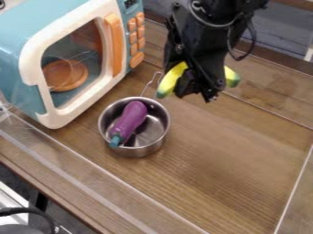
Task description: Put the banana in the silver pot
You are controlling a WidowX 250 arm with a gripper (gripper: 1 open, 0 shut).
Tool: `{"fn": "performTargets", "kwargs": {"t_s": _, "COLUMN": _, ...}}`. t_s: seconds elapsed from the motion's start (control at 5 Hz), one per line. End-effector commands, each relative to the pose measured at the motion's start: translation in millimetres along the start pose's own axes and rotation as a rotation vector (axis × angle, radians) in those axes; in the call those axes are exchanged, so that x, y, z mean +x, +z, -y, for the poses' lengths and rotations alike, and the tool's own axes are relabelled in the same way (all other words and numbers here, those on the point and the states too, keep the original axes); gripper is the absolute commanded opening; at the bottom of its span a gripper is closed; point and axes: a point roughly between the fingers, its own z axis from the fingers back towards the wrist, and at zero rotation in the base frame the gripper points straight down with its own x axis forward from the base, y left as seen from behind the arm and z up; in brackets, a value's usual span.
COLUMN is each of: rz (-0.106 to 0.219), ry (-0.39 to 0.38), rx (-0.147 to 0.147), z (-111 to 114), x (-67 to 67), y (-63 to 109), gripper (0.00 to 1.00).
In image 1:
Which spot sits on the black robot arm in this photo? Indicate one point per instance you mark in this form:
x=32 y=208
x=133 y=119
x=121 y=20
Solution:
x=204 y=30

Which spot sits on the purple toy eggplant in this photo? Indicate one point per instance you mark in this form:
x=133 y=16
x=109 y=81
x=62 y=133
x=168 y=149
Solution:
x=133 y=116

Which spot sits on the orange microwave turntable plate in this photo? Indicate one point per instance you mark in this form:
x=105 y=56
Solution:
x=65 y=74

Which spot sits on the yellow toy banana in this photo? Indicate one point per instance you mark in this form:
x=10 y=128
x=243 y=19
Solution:
x=175 y=73

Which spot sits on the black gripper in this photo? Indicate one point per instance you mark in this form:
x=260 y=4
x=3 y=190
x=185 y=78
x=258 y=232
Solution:
x=204 y=32

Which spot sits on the silver metal pot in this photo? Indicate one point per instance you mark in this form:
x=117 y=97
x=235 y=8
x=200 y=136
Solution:
x=149 y=136

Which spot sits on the blue toy microwave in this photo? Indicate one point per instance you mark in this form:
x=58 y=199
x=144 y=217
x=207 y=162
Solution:
x=100 y=32

